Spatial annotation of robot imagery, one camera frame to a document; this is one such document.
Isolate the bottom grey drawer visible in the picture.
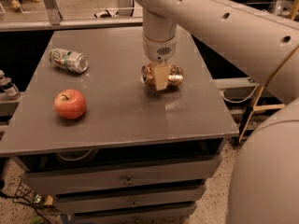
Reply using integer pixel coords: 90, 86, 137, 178
72, 202, 196, 224

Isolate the metal railing frame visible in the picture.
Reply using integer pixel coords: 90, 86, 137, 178
0, 0, 299, 33

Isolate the red apple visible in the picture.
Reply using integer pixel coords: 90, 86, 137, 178
54, 90, 86, 119

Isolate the top grey drawer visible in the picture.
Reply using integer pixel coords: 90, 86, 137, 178
22, 155, 222, 195

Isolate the grey drawer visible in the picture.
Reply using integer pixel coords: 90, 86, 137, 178
54, 182, 206, 214
72, 202, 196, 224
22, 155, 222, 195

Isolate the white cable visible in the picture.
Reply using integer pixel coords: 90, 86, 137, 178
221, 83, 260, 105

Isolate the orange soda can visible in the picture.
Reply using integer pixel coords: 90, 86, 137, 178
141, 63, 184, 89

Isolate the green white crushed can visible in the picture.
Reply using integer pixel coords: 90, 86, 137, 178
50, 48, 89, 74

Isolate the bowl inside cabinet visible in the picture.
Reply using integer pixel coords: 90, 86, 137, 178
55, 149, 98, 164

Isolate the small bottle at left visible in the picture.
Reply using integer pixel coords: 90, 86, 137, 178
0, 70, 21, 99

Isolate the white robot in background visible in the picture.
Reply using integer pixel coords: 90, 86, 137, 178
94, 0, 135, 19

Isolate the wire basket on floor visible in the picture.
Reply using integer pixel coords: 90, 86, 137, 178
13, 181, 46, 207

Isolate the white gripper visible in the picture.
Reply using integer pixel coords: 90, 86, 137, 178
143, 35, 177, 91

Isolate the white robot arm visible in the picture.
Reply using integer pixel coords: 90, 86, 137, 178
136, 0, 299, 224

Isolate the middle grey drawer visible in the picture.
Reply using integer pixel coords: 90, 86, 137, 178
54, 182, 206, 214

